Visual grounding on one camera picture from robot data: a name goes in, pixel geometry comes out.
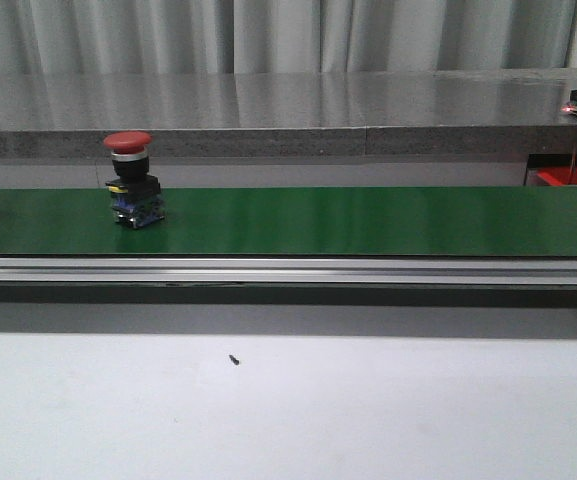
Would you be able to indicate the red mushroom push button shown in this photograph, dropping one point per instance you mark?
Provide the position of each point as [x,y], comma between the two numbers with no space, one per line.
[136,196]

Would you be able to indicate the grey stone counter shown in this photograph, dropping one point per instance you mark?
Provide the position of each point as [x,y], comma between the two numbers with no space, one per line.
[301,114]

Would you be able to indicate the green conveyor belt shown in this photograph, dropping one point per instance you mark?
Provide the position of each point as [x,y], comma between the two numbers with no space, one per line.
[328,221]

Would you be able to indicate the red plastic tray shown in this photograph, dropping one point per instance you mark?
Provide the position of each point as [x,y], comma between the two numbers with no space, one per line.
[557,176]

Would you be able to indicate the grey curtain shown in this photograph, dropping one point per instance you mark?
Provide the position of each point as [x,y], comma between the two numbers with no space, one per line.
[242,37]

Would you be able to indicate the aluminium conveyor frame rail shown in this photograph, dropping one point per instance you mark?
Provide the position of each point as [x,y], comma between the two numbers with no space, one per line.
[381,297]

